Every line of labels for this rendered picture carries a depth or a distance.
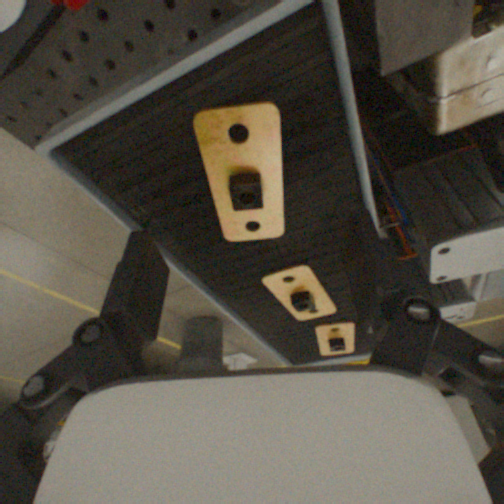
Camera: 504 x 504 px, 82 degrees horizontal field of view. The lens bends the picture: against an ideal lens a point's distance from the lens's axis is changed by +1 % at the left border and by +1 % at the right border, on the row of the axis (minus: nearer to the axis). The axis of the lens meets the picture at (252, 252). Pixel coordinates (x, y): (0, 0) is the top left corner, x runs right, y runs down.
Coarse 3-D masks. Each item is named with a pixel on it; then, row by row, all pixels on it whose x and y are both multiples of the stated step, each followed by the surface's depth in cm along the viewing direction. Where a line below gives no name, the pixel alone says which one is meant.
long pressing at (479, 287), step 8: (488, 272) 51; (496, 272) 51; (472, 280) 55; (480, 280) 53; (488, 280) 53; (496, 280) 53; (472, 288) 56; (480, 288) 55; (488, 288) 55; (496, 288) 56; (480, 296) 57; (488, 296) 58; (496, 296) 58
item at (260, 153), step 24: (216, 120) 13; (240, 120) 13; (264, 120) 13; (216, 144) 14; (240, 144) 14; (264, 144) 14; (216, 168) 15; (240, 168) 15; (264, 168) 15; (216, 192) 16; (240, 192) 15; (264, 192) 16; (240, 216) 17; (264, 216) 17
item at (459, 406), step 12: (444, 396) 516; (456, 396) 505; (456, 408) 496; (468, 408) 488; (468, 420) 480; (468, 432) 473; (480, 432) 466; (468, 444) 465; (480, 444) 458; (480, 456) 451
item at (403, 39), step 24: (360, 0) 17; (384, 0) 15; (408, 0) 15; (432, 0) 15; (456, 0) 15; (360, 24) 18; (384, 24) 15; (408, 24) 15; (432, 24) 15; (456, 24) 15; (360, 48) 21; (384, 48) 16; (408, 48) 16; (432, 48) 16; (384, 72) 17
